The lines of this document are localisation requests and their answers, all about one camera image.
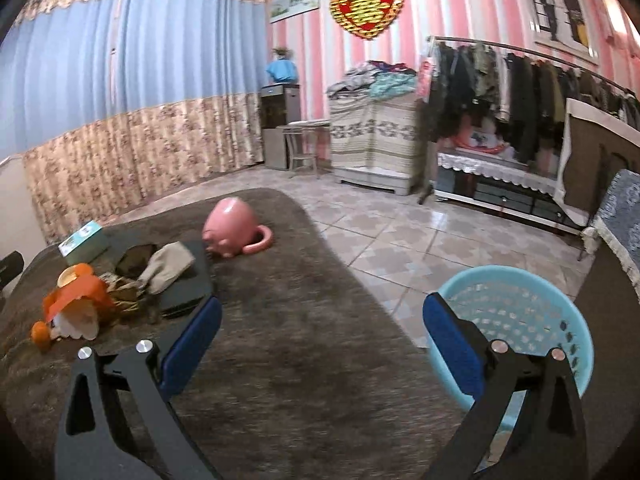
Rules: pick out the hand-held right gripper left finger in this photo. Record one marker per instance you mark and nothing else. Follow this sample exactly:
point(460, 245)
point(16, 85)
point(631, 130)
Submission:
point(195, 345)

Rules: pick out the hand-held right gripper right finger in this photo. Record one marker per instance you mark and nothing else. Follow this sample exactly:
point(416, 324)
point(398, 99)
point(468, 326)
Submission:
point(452, 347)

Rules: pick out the light blue plastic basket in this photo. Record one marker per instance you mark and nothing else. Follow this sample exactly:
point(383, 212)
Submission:
point(520, 305)

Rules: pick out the green snack bag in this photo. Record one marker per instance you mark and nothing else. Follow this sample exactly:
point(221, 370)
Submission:
point(122, 292)

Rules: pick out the light blue paper box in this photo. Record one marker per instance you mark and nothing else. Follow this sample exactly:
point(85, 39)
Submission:
point(82, 245)

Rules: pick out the black tray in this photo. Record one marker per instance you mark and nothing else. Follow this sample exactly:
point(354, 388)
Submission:
point(190, 290)

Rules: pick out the beige cloth pouch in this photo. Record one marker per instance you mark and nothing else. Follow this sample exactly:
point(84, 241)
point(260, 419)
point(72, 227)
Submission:
point(167, 265)

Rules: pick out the dark cloth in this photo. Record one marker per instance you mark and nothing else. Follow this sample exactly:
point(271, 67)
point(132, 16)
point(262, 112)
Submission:
point(135, 260)

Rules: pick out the brown shaggy blanket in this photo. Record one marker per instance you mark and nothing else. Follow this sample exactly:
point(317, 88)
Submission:
point(300, 335)

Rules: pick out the orange snack wrapper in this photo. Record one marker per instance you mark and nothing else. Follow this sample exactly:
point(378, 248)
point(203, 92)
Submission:
point(75, 297)

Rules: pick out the pink pig mug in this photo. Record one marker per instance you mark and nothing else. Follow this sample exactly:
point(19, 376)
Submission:
point(230, 220)

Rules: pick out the low white cabinet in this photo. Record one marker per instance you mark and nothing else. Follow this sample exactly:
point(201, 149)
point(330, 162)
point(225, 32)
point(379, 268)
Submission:
point(500, 195)

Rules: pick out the brown sofa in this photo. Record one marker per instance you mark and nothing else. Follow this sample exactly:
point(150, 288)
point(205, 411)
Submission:
point(615, 360)

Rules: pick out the white lace cloth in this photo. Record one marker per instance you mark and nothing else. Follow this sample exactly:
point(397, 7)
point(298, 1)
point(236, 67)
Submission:
point(490, 167)

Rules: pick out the pink printed bag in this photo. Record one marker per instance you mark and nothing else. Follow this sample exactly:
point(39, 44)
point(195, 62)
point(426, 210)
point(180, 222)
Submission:
point(480, 140)

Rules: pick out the grey floral sofa cover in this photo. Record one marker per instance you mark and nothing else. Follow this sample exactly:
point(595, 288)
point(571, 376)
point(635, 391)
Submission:
point(617, 210)

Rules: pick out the cloth covered cabinet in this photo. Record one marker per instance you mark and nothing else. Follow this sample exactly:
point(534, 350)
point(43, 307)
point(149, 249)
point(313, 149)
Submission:
point(372, 135)

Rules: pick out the brown board with white edge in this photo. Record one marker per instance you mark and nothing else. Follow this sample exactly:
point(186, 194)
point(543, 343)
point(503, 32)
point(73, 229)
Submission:
point(595, 160)

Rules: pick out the small metal stool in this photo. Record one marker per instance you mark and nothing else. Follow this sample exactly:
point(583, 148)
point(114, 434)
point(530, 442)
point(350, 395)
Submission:
point(302, 132)

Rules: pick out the grey water dispenser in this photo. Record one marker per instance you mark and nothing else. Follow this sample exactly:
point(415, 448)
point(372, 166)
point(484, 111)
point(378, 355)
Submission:
point(277, 110)

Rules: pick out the row of hanging clothes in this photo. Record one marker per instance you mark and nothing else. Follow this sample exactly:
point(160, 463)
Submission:
point(520, 90)

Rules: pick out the pink hanging bag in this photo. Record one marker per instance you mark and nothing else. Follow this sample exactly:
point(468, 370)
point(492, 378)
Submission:
point(427, 77)

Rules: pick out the pile of folded clothes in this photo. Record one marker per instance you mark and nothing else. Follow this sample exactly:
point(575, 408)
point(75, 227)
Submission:
point(372, 80)

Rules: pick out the blue covered water bottle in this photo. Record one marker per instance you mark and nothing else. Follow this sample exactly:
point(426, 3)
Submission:
point(281, 70)

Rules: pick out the blue floral curtain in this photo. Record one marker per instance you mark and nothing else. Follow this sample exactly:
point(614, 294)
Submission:
point(125, 60)

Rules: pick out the metal clothes rack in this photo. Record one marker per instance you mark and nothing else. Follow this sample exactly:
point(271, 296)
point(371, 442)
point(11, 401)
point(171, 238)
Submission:
point(500, 46)

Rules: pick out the red gold heart decoration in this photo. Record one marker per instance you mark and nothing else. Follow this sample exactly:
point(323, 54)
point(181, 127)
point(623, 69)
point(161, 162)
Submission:
point(367, 5)

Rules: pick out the landscape wall picture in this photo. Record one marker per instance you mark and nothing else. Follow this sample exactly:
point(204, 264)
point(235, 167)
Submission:
point(295, 2)

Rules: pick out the wall poster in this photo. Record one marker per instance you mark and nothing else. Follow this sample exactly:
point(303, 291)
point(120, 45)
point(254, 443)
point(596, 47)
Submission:
point(557, 5)

